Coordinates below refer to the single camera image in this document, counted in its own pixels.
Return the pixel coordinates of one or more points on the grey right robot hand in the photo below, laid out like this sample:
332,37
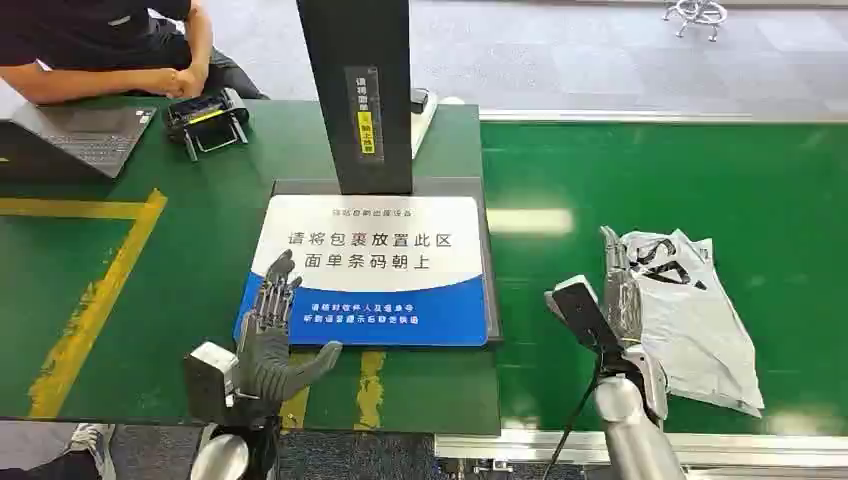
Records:
623,305

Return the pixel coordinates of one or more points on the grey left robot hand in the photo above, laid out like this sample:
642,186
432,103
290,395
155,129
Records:
265,364

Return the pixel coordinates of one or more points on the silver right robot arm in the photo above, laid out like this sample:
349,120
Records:
632,430

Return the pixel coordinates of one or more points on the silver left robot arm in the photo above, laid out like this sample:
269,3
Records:
228,454

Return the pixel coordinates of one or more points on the short yellow tape strip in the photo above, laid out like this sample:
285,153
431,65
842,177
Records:
295,411
371,391

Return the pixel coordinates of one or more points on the white plastic parcel bag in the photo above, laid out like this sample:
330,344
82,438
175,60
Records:
696,324

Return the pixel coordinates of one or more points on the green conveyor belt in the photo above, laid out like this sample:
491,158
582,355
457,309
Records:
662,179

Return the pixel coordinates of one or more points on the green table mat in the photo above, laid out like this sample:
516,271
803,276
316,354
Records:
199,218

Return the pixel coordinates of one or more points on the blue white scanner sign plate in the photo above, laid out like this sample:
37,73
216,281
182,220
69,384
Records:
391,265

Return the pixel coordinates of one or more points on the long yellow floor tape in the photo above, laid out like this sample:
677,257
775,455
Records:
99,298
66,208

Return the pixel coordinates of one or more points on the person's shoe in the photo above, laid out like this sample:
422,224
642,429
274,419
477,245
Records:
93,447

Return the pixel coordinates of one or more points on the black label printer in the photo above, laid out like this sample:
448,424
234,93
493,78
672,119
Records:
205,122

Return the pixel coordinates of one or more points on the white power strip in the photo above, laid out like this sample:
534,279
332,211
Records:
424,119

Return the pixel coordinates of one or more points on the grey laptop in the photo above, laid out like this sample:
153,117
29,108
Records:
79,139

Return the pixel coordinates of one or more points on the black scanner column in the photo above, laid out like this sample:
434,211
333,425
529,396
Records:
358,86

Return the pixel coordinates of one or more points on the metal chair base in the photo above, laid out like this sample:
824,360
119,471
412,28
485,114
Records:
696,13

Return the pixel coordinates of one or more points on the person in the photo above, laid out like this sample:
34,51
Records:
86,46

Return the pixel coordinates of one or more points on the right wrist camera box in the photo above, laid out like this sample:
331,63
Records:
583,311

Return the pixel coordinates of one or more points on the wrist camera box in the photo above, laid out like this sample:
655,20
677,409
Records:
210,381
583,311

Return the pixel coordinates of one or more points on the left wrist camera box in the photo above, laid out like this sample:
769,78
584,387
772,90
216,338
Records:
210,381

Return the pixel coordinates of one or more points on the aluminium conveyor rail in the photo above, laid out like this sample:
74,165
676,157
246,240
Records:
729,449
629,116

